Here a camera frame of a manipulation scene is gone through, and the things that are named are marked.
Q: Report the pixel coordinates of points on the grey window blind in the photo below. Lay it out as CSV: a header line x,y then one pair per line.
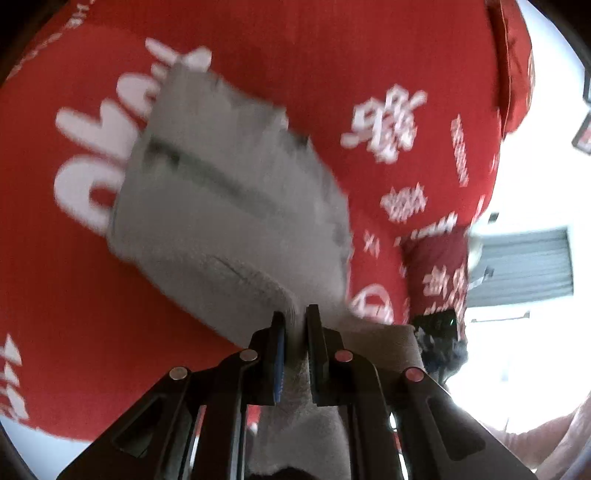
x,y
526,267

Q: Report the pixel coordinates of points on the dark picture frame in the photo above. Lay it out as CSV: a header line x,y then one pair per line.
x,y
584,134

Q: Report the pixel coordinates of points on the small red printed pillow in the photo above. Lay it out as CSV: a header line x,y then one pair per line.
x,y
438,277

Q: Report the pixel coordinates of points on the grey sweater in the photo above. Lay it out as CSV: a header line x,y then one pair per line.
x,y
231,207

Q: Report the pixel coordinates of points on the person's right forearm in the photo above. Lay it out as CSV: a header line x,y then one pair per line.
x,y
545,438

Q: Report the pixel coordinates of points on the red printed blanket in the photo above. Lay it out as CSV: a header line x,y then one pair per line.
x,y
323,69

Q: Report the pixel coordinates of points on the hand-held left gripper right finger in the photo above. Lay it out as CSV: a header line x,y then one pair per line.
x,y
316,369

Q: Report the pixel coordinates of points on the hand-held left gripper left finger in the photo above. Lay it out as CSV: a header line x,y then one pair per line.
x,y
278,364

